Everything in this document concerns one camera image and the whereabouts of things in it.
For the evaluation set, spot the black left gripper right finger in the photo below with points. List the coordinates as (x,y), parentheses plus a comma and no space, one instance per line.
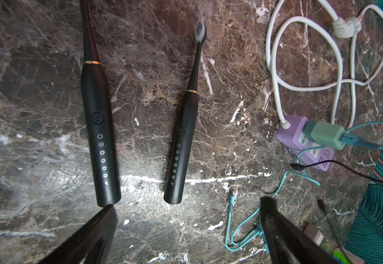
(285,241)

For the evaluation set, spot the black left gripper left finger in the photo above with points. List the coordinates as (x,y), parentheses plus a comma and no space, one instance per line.
(91,244)

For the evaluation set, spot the green charger plug adapter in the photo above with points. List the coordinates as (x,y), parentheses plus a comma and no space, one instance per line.
(325,134)

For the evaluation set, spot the pink cube block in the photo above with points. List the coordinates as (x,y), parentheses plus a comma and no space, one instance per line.
(313,233)

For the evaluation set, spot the black electric toothbrush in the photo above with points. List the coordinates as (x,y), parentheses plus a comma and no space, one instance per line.
(185,126)
(96,100)

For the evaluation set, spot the multicolour puzzle cube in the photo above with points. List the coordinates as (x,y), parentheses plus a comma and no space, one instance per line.
(343,256)

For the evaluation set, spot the purple power strip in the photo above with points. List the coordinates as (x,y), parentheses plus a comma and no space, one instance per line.
(291,135)

